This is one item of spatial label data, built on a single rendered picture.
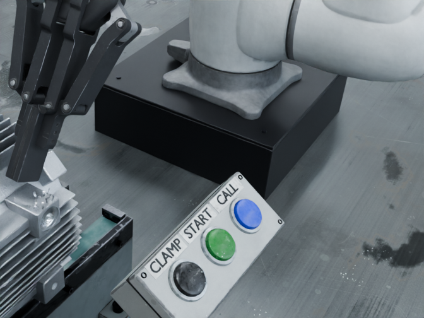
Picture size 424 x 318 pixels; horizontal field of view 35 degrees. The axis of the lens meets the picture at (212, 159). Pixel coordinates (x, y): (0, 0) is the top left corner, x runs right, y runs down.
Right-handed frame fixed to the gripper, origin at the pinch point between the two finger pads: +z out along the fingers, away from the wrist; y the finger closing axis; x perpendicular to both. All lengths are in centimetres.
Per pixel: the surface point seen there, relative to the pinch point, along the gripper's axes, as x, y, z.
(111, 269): 20.6, 1.2, 16.0
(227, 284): 4.4, 20.5, 5.0
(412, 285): 48, 33, 8
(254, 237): 9.5, 19.8, 1.5
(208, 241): 4.1, 17.7, 2.2
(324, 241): 49, 19, 8
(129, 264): 24.5, 1.2, 15.9
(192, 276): 0.9, 18.5, 4.5
